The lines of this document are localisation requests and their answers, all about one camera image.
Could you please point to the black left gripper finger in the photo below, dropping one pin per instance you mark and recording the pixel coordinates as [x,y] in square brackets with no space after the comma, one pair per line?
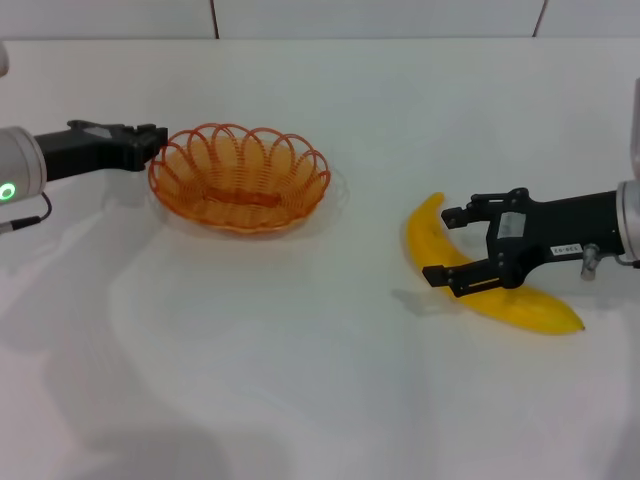
[152,135]
[147,156]

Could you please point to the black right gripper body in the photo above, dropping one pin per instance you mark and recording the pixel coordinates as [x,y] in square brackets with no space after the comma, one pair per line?
[560,225]

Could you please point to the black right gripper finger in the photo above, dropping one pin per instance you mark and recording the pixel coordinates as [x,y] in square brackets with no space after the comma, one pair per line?
[455,216]
[450,276]

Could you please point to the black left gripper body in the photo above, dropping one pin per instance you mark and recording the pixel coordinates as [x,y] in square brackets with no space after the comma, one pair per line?
[85,150]

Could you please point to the yellow banana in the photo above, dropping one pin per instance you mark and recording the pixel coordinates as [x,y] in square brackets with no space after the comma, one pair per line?
[425,240]

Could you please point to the orange woven plastic basket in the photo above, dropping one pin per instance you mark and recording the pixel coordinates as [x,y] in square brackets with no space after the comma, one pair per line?
[240,200]

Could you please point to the grey right gripper connector plug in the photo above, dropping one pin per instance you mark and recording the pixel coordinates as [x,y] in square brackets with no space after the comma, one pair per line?
[589,262]

